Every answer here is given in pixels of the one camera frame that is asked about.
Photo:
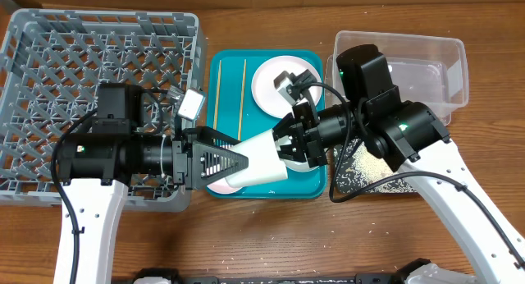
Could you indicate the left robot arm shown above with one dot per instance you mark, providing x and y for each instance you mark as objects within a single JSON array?
[{"x": 93, "y": 164}]

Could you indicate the small pink plate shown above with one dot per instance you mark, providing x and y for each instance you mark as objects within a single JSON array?
[{"x": 222, "y": 187}]

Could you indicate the black plastic tray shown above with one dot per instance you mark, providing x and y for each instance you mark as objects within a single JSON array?
[{"x": 369, "y": 177}]

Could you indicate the teal plastic tray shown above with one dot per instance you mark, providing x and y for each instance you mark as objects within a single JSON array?
[{"x": 298, "y": 185}]

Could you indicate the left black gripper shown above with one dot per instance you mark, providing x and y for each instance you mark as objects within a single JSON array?
[{"x": 180, "y": 162}]

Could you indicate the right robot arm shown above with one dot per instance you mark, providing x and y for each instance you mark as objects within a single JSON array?
[{"x": 407, "y": 135}]

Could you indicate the grey-green bowl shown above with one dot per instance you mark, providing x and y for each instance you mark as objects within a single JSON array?
[{"x": 264, "y": 164}]

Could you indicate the clear plastic bin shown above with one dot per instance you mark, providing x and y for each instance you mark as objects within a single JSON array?
[{"x": 427, "y": 69}]

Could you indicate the grey plastic dish rack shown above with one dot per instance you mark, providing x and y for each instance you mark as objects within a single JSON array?
[{"x": 52, "y": 63}]

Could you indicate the pile of rice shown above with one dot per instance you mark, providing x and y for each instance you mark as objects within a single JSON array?
[{"x": 381, "y": 171}]

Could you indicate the large white plate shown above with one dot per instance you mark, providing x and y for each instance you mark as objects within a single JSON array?
[{"x": 262, "y": 86}]

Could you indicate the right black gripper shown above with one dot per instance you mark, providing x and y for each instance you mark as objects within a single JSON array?
[{"x": 294, "y": 129}]

